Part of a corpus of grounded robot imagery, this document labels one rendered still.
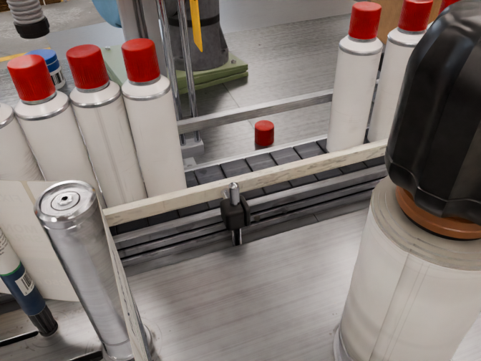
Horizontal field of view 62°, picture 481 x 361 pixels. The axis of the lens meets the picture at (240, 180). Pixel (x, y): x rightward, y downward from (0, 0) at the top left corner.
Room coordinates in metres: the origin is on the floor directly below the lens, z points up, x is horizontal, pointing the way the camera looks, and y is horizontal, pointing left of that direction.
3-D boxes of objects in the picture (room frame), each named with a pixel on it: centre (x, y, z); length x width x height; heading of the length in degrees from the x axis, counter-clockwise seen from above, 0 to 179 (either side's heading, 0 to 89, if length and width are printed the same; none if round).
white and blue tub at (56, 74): (0.83, 0.41, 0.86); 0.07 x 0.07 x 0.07
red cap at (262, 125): (0.58, -0.04, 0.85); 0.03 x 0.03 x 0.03
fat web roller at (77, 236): (0.19, 0.11, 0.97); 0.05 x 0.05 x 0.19
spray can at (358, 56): (0.48, -0.15, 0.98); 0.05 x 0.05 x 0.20
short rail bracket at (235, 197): (0.33, 0.01, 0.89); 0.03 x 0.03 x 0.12; 18
